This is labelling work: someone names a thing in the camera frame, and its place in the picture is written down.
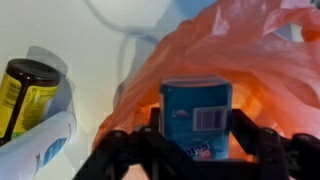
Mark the brown bottle with yellow label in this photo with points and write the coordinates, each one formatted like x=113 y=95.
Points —
x=23 y=96

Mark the tall white bottle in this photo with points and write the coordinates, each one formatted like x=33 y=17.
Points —
x=30 y=153

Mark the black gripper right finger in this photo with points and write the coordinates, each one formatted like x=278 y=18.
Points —
x=276 y=153

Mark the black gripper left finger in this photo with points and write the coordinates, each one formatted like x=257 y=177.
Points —
x=133 y=153

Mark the blue rectangular box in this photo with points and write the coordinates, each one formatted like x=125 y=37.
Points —
x=193 y=106

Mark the orange plastic bag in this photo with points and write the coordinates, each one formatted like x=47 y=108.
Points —
x=233 y=50

